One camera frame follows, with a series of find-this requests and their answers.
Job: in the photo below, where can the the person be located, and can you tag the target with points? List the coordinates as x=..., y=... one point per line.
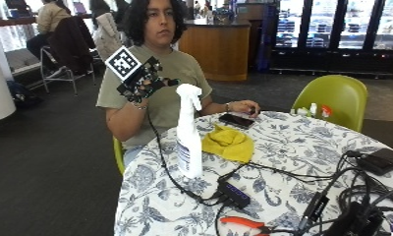
x=170, y=69

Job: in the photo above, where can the black smartphone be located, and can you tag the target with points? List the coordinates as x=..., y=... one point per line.
x=235, y=120

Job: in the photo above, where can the dark wristband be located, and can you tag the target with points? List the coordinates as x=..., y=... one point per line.
x=226, y=106

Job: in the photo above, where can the white marker cube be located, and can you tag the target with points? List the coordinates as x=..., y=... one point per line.
x=122, y=63

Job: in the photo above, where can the small white container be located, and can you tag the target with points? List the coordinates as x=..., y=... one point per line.
x=301, y=111

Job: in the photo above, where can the yellow cloth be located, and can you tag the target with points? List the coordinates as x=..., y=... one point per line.
x=227, y=143

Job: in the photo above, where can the blue floral tablecloth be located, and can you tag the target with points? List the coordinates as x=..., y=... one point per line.
x=287, y=147

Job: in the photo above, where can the wooden counter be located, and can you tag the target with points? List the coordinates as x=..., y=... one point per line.
x=216, y=49

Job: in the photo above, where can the beige jacket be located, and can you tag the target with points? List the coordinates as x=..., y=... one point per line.
x=106, y=34

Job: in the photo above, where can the white spray bottle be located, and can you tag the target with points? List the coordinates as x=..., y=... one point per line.
x=189, y=134

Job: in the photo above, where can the small red white bottle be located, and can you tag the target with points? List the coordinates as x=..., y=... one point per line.
x=326, y=111

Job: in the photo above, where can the green plastic chair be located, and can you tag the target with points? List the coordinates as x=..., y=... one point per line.
x=333, y=96
x=117, y=154

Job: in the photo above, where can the metal chair with dark jacket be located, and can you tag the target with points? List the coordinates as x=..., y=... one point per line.
x=67, y=49

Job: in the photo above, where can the black usb hub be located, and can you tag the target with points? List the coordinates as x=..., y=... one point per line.
x=233, y=194

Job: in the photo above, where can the glass door display coolers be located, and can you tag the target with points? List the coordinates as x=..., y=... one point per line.
x=335, y=34

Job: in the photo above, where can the dark backpack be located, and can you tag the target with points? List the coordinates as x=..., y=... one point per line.
x=21, y=93

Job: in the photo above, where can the black box device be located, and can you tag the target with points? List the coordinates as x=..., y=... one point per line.
x=380, y=160

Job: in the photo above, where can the black electronic device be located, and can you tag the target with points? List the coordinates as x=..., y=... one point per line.
x=355, y=223

